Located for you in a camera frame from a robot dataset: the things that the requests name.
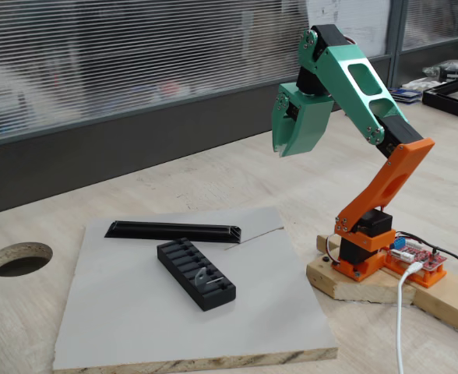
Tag small grey metal bracket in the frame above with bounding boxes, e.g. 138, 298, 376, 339
192, 266, 223, 291

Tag black slotted rack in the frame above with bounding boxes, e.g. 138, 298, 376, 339
157, 237, 237, 312

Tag stack of blue cards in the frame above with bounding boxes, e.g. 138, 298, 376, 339
388, 87, 424, 104

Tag white printed paper sheet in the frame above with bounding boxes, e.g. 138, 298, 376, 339
305, 0, 392, 58

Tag white packets pile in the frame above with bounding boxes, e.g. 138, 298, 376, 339
402, 76, 441, 92

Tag clear plastic bag of parts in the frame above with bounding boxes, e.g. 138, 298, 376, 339
422, 58, 458, 85

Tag grey window blinds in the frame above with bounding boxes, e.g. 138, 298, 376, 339
0, 0, 392, 136
402, 0, 458, 50

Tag pale wooden block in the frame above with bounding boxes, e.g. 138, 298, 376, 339
305, 255, 417, 307

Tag red controller circuit board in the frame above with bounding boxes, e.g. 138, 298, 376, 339
382, 249, 447, 289

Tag long wooden plank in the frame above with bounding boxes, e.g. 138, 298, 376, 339
316, 233, 458, 340

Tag white plywood board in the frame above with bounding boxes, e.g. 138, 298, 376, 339
52, 206, 339, 371

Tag black rectangular frame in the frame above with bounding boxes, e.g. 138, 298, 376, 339
421, 73, 458, 124

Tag long black rail profile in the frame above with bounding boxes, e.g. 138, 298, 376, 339
104, 220, 244, 245

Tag white USB cable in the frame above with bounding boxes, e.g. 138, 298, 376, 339
396, 263, 423, 374

